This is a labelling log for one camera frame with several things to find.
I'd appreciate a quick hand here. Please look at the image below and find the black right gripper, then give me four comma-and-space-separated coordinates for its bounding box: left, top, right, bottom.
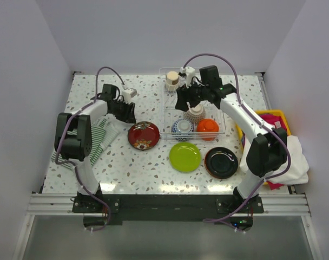
175, 78, 209, 112

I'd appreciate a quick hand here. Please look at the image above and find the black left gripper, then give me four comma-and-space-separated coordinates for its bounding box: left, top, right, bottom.
110, 99, 136, 124

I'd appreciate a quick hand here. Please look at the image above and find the brown patterned bowl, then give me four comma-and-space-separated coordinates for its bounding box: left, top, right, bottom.
183, 104, 206, 125

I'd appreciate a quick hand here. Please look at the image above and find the clear wire dish rack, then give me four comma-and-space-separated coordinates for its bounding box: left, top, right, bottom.
159, 68, 226, 142

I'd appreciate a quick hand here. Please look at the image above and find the blue white patterned bowl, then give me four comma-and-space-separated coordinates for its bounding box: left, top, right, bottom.
171, 119, 194, 142

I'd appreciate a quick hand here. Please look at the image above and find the beige steel cup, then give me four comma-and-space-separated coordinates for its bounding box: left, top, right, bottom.
165, 71, 179, 92

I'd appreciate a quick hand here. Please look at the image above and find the orange bowl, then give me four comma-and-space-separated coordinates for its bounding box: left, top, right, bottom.
196, 119, 219, 141

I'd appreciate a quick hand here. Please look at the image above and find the red floral plate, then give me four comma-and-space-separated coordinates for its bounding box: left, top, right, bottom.
128, 121, 160, 151

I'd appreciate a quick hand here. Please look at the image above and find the lime green plate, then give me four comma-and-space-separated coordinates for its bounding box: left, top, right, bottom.
169, 142, 202, 173

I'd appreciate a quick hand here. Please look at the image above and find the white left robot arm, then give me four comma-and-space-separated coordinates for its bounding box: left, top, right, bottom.
54, 84, 137, 212

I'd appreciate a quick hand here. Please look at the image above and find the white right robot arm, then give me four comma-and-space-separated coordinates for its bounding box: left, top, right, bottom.
175, 66, 291, 213

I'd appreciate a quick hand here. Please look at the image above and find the green white striped cloth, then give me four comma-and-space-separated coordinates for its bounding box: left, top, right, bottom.
51, 114, 119, 170

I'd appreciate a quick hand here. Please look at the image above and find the yellow plastic basket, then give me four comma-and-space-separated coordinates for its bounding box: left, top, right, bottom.
236, 110, 291, 148

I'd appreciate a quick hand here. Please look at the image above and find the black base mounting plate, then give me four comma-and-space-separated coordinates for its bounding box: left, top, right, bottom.
72, 193, 264, 228

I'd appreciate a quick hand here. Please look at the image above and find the white towel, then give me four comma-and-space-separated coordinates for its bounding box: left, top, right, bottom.
239, 135, 309, 185

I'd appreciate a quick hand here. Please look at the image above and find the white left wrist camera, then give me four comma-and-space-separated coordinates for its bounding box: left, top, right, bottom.
121, 88, 137, 103

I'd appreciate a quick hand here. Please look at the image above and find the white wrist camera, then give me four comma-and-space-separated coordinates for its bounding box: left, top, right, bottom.
121, 88, 137, 103
179, 66, 196, 88

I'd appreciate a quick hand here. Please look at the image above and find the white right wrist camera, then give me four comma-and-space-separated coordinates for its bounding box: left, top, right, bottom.
179, 66, 196, 88

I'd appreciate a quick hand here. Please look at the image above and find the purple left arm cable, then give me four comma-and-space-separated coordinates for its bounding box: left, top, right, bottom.
56, 66, 127, 232

